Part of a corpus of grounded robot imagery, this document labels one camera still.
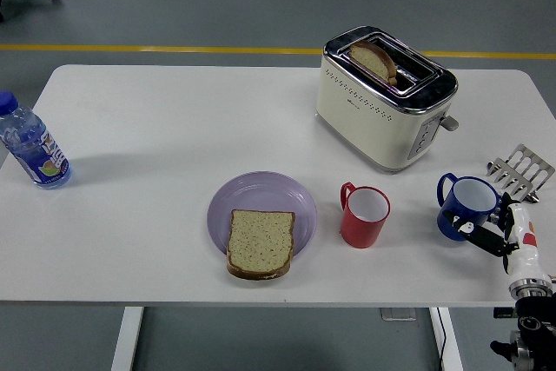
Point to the rounded bread slice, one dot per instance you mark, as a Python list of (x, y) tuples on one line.
[(371, 60)]

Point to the blue-capped plastic drink bottle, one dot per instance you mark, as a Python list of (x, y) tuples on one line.
[(39, 158)]

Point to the white table leg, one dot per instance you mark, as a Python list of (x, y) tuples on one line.
[(126, 340), (454, 345)]

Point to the square bread slice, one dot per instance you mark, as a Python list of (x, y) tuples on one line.
[(260, 240)]

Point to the grey under-table bracket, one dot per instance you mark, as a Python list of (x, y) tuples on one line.
[(397, 314)]

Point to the silver metal toast rack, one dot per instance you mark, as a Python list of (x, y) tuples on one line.
[(527, 162)]

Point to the blue enamel cup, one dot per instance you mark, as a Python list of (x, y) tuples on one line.
[(471, 195)]

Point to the purple round plate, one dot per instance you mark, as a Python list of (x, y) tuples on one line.
[(260, 193)]

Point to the black table control panel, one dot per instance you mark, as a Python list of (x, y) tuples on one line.
[(504, 313)]

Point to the red enamel cup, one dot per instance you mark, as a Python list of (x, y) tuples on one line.
[(360, 234)]

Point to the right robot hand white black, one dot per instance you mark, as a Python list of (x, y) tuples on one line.
[(523, 253)]

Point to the cream chrome toaster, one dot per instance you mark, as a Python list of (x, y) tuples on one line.
[(369, 127)]

